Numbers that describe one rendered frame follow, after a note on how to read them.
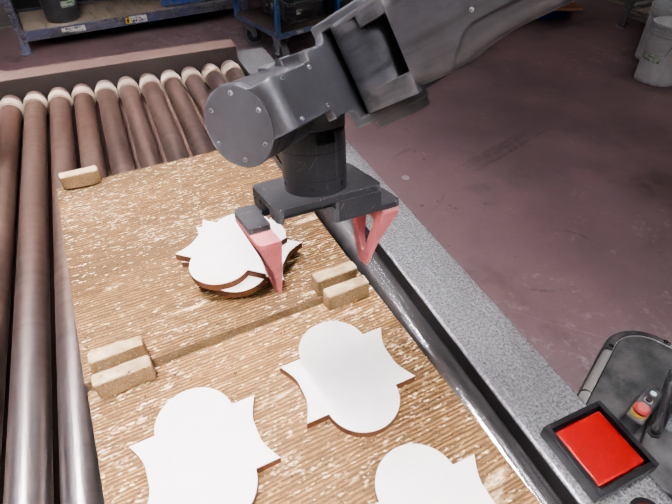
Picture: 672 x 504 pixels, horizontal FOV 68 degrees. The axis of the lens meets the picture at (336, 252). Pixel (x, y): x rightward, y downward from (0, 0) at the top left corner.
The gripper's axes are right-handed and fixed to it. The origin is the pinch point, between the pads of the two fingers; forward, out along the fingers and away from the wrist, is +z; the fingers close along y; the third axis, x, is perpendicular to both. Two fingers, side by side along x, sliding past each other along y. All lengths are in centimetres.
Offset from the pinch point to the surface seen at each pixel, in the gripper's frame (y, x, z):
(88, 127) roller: -16, 72, 1
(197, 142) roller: 1, 57, 3
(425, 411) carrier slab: 6.0, -10.2, 14.0
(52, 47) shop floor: -22, 428, 26
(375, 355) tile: 4.5, -2.8, 11.5
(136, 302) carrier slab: -17.3, 18.8, 9.6
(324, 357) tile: -0.6, -0.4, 11.3
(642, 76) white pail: 324, 173, 53
